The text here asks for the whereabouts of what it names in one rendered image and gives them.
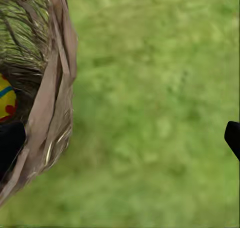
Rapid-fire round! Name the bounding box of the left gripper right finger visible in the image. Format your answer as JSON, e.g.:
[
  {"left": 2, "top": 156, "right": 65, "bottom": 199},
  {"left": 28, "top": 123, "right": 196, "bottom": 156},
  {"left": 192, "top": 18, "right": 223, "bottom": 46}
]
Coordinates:
[{"left": 224, "top": 121, "right": 240, "bottom": 161}]

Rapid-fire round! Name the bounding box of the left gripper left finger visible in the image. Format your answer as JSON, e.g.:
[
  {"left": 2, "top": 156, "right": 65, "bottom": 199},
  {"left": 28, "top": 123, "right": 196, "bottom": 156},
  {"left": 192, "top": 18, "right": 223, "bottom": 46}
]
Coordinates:
[{"left": 0, "top": 120, "right": 26, "bottom": 181}]

